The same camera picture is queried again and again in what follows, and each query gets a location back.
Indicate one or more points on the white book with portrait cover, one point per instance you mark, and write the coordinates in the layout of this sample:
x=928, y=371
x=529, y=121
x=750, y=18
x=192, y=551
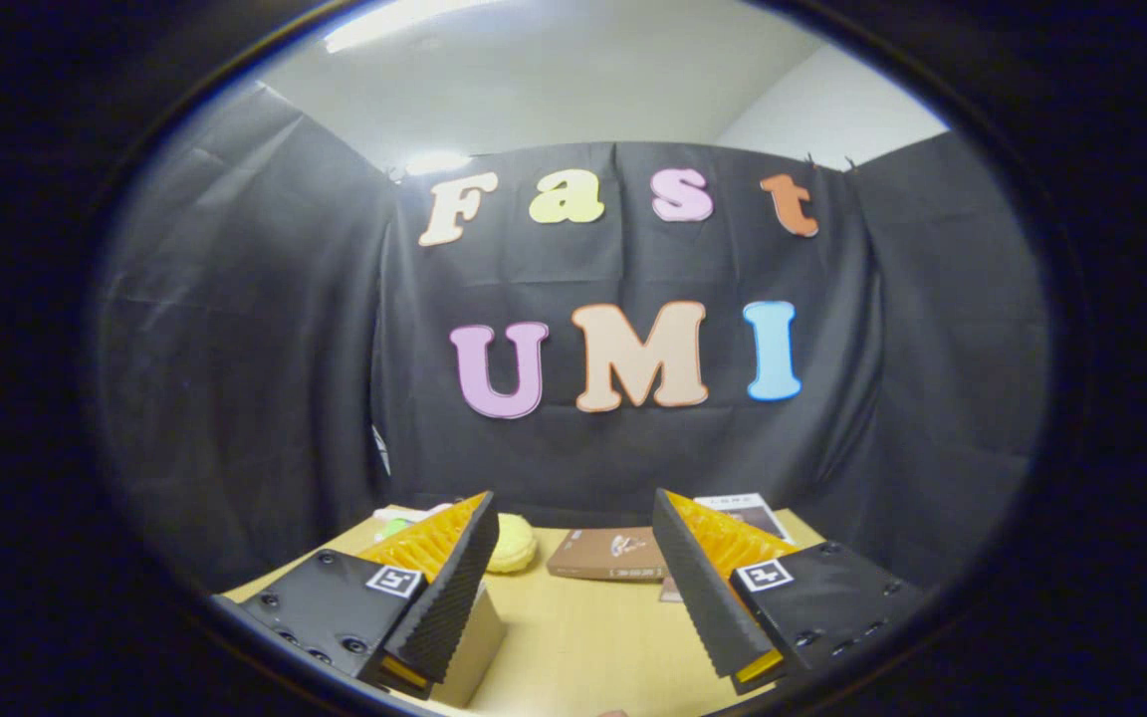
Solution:
x=763, y=518

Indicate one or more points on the pinkish brown book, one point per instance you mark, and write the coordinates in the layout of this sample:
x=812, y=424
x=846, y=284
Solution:
x=671, y=590

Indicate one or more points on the beige fabric storage box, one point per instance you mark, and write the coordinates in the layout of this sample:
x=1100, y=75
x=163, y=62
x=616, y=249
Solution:
x=474, y=637

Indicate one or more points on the yellow round plush toy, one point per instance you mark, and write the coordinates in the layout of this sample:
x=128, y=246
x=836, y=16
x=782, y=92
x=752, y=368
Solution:
x=514, y=543

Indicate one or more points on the pink and green plush toy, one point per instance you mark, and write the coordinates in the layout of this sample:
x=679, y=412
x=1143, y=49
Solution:
x=404, y=514

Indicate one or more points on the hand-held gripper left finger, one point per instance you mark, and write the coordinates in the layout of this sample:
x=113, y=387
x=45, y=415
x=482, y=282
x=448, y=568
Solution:
x=449, y=602

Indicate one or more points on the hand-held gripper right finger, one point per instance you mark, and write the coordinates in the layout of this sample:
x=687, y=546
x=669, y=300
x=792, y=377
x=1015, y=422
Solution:
x=703, y=597

